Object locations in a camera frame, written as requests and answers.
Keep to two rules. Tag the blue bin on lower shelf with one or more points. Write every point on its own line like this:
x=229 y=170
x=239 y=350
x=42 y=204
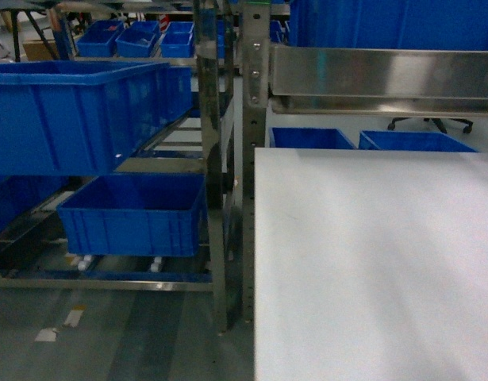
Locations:
x=136 y=215

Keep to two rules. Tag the stainless steel shelf beam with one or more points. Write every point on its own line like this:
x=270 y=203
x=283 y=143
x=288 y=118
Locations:
x=395 y=83

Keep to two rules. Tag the large blue bin on shelf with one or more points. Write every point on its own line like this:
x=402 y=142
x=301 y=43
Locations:
x=84 y=118

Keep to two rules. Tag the stainless steel shelf rack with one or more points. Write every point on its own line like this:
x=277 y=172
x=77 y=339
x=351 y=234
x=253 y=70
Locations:
x=33 y=244

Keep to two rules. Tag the blue bin below beam left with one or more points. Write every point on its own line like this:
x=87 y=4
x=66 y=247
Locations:
x=309 y=138

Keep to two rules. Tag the blue bin below beam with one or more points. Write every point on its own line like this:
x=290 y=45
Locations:
x=411 y=142
x=309 y=138

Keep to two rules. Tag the blue bin below beam middle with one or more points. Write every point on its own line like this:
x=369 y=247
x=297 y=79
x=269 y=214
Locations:
x=411 y=142

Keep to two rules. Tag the steel upright post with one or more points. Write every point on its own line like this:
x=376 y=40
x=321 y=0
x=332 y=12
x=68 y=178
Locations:
x=255 y=48

